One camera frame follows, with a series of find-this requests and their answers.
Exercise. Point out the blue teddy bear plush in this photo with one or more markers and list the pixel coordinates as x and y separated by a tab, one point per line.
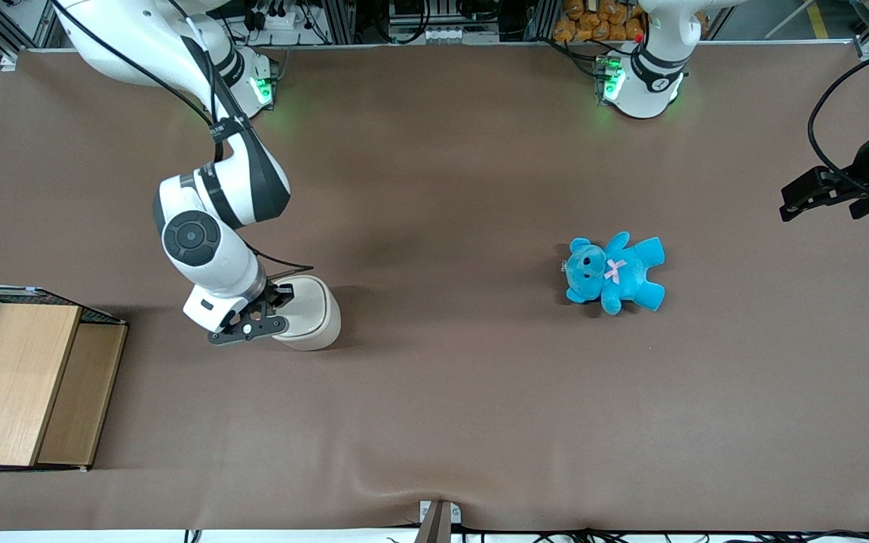
615	273

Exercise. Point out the grey electronics box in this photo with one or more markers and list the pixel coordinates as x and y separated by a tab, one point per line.
442	23

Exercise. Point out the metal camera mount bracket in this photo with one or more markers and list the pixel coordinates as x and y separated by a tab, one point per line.
438	520

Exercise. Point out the white power strip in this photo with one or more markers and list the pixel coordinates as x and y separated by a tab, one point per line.
280	16

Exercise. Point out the white push-lid trash can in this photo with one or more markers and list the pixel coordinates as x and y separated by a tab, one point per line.
314	317

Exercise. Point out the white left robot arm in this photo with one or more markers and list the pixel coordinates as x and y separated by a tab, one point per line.
646	83

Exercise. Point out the wooden shelf box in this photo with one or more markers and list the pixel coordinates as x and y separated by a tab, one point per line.
19	385

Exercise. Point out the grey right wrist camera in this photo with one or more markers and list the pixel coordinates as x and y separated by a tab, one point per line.
247	330

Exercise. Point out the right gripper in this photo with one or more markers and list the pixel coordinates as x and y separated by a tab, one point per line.
277	293

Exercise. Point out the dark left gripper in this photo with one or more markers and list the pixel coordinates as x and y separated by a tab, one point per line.
866	170

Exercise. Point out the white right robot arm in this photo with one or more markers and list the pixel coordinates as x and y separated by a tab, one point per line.
208	241

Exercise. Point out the pile of orange plush toys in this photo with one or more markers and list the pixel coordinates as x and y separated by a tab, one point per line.
600	21

